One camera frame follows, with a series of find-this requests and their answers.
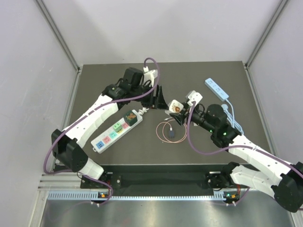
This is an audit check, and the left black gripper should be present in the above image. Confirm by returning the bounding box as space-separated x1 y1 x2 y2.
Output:
131 84 169 111

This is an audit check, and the white cube plug adapter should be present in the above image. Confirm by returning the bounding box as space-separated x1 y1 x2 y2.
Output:
168 99 184 113

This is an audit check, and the dark green plug adapter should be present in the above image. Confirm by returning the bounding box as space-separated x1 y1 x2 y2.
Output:
123 111 138 127

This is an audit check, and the light green plug adapter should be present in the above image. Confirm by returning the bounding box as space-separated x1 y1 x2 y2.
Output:
113 122 123 132

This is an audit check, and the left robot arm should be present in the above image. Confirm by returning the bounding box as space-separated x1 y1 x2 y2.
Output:
50 66 168 188

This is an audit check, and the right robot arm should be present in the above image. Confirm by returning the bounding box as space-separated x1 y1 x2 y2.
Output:
169 101 303 213

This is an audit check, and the small dark blue charger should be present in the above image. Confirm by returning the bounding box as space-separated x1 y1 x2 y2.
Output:
169 127 175 139

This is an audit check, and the light blue power strip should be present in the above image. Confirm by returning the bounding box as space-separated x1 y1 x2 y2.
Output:
204 78 244 135

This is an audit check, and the white multicolour power strip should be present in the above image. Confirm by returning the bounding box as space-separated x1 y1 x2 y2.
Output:
91 107 149 154

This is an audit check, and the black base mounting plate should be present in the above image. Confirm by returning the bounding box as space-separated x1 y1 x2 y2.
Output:
80 164 249 190

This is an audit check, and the pink coiled cable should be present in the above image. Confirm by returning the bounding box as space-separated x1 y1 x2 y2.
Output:
155 117 189 144

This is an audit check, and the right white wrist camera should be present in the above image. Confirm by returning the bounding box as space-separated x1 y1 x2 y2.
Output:
186 90 203 106

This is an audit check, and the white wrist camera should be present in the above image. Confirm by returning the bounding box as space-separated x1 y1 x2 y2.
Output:
186 90 203 106
143 66 158 87

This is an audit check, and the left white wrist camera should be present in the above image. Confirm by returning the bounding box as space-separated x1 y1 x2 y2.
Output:
143 66 158 87

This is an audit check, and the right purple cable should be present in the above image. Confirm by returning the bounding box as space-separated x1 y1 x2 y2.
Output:
186 100 303 204

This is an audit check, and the grey slotted cable duct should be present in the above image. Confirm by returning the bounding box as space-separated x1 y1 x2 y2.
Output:
47 190 240 201

